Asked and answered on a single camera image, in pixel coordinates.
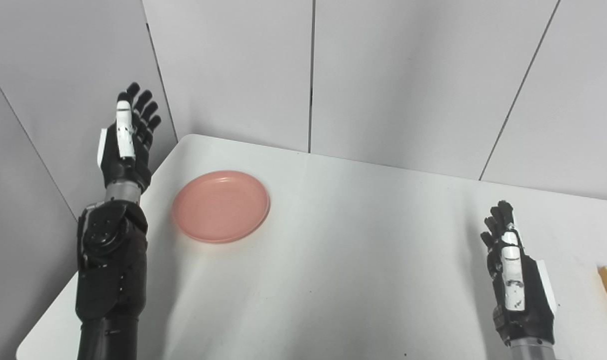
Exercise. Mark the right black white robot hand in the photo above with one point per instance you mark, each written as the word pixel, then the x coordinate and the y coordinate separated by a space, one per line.
pixel 518 285

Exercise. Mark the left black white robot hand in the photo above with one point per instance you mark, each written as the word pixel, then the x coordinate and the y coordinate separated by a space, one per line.
pixel 126 150

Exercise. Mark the pink round plate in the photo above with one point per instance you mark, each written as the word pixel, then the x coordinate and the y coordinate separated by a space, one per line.
pixel 221 206

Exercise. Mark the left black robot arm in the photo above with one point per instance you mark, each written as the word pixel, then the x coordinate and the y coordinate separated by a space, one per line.
pixel 111 275

